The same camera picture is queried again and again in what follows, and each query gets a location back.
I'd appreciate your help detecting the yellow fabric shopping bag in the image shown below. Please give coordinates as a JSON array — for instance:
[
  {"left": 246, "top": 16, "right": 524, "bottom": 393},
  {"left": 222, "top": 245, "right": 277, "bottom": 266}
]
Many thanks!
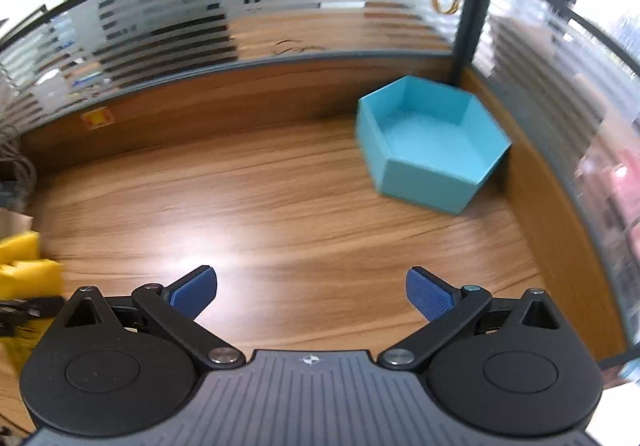
[{"left": 1, "top": 230, "right": 63, "bottom": 374}]

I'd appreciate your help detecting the brown paper bag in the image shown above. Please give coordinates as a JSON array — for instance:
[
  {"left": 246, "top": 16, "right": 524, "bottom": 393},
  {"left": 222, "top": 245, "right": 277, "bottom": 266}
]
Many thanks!
[{"left": 0, "top": 208, "right": 32, "bottom": 239}]

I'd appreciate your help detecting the pink plastic bag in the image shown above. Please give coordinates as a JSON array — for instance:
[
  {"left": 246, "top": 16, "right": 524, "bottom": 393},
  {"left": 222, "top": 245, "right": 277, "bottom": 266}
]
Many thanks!
[{"left": 576, "top": 114, "right": 639, "bottom": 258}]

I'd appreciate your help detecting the light blue cardboard box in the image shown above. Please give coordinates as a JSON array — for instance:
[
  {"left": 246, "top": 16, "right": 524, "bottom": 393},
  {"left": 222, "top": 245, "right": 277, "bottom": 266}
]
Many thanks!
[{"left": 355, "top": 76, "right": 511, "bottom": 214}]

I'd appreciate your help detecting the red orange sticker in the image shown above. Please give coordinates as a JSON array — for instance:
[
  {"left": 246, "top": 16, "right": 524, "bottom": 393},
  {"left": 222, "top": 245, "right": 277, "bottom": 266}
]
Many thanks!
[{"left": 80, "top": 107, "right": 115, "bottom": 131}]

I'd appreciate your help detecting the frosted glass partition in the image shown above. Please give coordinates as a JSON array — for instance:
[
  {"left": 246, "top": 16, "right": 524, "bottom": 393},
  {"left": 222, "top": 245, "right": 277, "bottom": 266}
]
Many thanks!
[{"left": 1, "top": 0, "right": 639, "bottom": 355}]

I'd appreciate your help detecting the grey coiled cable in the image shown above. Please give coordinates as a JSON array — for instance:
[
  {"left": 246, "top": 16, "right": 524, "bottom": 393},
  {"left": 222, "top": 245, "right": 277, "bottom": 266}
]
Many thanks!
[{"left": 0, "top": 125, "right": 39, "bottom": 207}]

